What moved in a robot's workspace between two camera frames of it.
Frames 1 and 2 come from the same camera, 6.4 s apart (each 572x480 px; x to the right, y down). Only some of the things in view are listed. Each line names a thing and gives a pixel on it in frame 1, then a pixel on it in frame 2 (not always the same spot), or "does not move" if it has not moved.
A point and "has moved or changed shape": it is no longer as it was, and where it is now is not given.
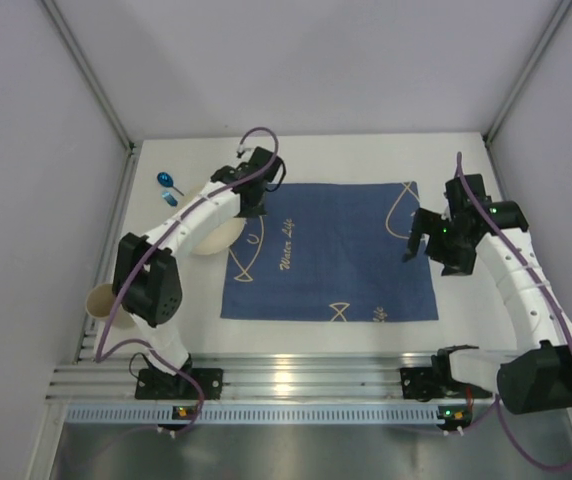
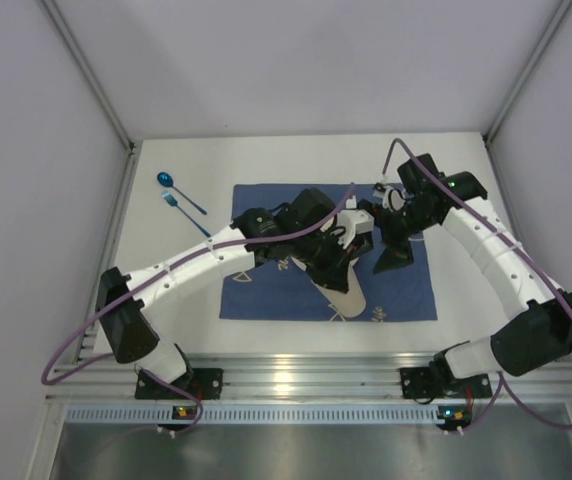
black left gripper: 252,201 to 327,259
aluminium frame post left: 91,73 does not move
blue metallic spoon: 165,179 does not move
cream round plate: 227,237 has moved or changed shape
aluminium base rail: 258,379 does not move
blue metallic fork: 170,198 does not move
